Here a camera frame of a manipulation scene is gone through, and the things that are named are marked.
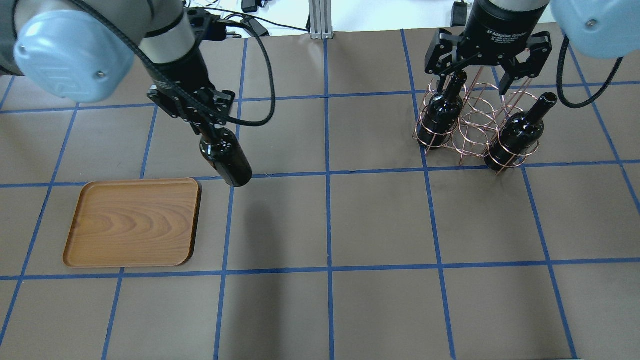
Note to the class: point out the aluminium frame post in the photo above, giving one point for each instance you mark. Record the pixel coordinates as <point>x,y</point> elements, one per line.
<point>320,15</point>

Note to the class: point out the copper wire bottle basket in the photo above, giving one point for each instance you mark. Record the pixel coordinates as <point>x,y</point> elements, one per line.
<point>482,116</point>

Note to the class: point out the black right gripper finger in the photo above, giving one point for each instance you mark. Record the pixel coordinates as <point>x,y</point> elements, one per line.
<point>506,81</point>
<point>442,82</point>

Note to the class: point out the wooden tray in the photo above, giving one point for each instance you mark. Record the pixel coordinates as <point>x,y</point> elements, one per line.
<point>134,223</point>

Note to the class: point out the black wine bottle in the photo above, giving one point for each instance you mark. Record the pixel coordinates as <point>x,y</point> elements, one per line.
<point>519,133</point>
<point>222,150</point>

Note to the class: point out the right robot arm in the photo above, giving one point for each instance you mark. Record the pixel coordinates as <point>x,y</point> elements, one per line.
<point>601,29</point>

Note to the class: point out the black wine bottle far end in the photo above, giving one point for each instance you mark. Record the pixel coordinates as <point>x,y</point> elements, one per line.
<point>441,113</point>

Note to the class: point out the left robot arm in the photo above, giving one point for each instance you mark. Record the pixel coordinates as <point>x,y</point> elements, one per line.
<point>83,49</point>

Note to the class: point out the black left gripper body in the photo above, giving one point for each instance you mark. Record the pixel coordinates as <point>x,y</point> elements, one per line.
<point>186,69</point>

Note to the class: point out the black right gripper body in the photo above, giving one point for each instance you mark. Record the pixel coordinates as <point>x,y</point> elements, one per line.
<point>501,31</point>

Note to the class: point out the black power adapter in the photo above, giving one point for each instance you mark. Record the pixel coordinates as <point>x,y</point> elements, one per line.
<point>459,11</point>

